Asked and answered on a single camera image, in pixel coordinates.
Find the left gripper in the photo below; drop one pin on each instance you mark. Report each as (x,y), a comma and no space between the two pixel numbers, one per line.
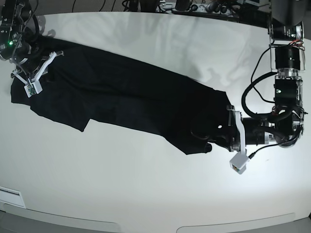
(238,133)

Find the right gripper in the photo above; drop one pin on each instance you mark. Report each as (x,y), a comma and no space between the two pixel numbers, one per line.
(33,56)

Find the black T-shirt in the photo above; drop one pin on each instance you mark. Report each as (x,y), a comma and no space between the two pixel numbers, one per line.
(92,84)

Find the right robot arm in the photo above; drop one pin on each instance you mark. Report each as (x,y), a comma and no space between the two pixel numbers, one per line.
(19,41)

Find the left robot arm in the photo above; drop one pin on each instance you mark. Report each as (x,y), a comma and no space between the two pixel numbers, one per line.
(213,120)

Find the black equipment clutter behind table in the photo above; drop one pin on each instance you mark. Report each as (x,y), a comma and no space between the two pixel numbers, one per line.
(223,8)

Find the white label plate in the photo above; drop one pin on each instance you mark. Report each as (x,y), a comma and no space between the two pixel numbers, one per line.
(11,197)

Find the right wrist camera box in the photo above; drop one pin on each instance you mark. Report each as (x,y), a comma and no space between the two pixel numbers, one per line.
(33,88)

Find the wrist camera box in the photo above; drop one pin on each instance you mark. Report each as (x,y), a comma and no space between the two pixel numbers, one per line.
(33,88)
(239,161)

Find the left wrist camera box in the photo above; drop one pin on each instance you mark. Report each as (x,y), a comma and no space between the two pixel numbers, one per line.
(239,161)

